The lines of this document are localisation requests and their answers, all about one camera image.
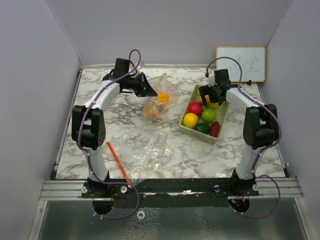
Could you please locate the pale green plastic basket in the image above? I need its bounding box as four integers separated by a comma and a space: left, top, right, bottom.
179, 84, 229, 143

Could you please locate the dark red toy fruit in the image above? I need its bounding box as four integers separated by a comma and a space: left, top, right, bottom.
209, 121, 221, 138

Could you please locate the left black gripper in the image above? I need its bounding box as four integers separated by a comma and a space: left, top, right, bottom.
124, 71, 158, 98

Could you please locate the purple cable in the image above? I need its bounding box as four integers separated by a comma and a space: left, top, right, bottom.
204, 56, 283, 218
76, 48, 141, 220

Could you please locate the yellow toy mango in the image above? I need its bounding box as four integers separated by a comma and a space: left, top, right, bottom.
198, 95, 220, 109

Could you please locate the clear zip top bag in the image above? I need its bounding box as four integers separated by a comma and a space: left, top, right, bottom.
142, 72, 180, 120

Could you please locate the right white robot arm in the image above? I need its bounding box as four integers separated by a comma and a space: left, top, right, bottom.
198, 69, 281, 196

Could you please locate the clear bag orange slider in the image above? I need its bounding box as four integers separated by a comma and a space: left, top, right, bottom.
107, 127, 172, 186

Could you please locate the red toy apple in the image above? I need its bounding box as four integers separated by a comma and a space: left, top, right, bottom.
188, 101, 203, 116

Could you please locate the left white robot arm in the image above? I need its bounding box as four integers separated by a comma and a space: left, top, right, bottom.
71, 58, 158, 198

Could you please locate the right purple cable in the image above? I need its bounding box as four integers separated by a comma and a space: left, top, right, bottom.
204, 56, 283, 218

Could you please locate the dark green toy lime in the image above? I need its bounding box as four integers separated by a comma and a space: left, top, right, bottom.
194, 122, 211, 134

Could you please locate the orange toy pumpkin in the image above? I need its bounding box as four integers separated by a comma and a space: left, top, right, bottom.
143, 104, 159, 119

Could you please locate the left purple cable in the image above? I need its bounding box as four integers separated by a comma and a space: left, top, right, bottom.
76, 48, 141, 220

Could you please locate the yellow toy bell pepper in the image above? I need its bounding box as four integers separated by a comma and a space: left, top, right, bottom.
157, 92, 170, 103

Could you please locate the small whiteboard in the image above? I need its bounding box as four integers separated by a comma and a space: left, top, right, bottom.
215, 46, 266, 83

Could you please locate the yellow toy lemon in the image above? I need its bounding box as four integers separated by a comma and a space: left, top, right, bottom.
182, 112, 199, 129

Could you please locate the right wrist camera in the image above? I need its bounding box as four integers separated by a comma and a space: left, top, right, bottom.
205, 71, 216, 87

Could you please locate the light green toy apple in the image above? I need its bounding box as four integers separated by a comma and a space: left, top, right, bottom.
201, 108, 217, 124

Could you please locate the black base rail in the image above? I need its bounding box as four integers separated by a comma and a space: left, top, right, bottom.
81, 178, 259, 209

